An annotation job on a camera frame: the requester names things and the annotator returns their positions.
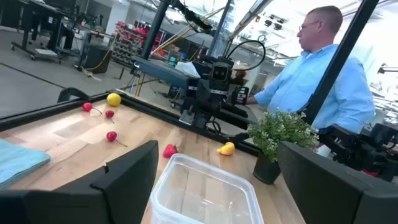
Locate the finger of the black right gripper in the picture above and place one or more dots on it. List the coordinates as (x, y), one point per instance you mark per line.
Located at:
(192, 96)
(240, 96)

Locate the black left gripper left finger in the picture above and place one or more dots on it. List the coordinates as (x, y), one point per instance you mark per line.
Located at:
(93, 202)

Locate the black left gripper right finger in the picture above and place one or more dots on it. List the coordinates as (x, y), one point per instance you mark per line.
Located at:
(335, 199)

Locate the yellow toy banana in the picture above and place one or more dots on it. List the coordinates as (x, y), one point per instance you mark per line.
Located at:
(227, 149)

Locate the red toy strawberry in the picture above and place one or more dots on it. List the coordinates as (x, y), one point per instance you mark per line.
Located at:
(169, 151)

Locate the yellow toy lemon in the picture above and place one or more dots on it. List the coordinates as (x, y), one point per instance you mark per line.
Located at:
(113, 99)

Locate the clear plastic tupperware container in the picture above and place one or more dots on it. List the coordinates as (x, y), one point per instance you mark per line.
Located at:
(202, 193)

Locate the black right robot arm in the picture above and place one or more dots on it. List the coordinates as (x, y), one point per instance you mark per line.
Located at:
(203, 119)

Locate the white tissue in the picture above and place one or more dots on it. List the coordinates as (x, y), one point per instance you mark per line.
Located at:
(186, 69)

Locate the grey desk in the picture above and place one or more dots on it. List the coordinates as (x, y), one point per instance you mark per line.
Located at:
(161, 73)

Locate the green plant in black pot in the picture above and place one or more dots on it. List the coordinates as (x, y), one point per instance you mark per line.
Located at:
(280, 133)

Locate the black background machine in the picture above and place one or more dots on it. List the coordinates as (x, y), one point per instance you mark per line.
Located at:
(357, 146)

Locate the red toy cherry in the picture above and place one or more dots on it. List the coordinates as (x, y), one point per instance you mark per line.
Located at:
(111, 136)
(109, 114)
(87, 107)

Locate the black stand pole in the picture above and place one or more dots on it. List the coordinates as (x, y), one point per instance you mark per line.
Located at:
(155, 28)

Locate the teal folded cloth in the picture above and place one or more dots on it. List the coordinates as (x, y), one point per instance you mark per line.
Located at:
(18, 161)

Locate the red parts bin rack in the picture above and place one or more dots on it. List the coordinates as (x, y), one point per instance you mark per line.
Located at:
(133, 34)

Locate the person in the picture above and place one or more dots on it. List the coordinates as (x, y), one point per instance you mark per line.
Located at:
(326, 84)

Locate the black box cart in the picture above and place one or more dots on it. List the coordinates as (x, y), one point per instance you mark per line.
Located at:
(96, 59)

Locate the black workbench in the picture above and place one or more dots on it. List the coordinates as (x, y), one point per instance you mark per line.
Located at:
(37, 15)

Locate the grey metal mounting bracket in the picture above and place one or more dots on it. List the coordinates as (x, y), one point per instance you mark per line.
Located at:
(187, 117)

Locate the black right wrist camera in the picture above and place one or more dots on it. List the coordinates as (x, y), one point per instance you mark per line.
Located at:
(220, 73)

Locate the black aluminium table frame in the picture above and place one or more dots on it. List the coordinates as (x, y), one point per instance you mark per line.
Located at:
(149, 109)

